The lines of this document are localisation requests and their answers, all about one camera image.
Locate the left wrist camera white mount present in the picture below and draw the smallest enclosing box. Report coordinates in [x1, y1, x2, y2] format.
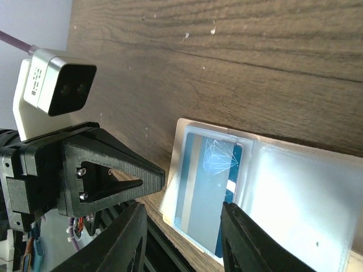
[12, 48, 97, 141]

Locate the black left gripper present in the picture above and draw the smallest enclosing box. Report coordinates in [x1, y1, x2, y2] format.
[1, 122, 165, 232]

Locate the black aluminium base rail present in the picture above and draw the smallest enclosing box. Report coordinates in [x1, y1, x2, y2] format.
[96, 198, 196, 272]

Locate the beige leather card holder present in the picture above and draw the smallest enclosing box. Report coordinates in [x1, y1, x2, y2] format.
[160, 118, 362, 271]

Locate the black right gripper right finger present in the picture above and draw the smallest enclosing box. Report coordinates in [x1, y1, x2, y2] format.
[221, 202, 313, 272]

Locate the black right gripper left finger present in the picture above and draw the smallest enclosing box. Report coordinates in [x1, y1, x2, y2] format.
[53, 202, 147, 271]

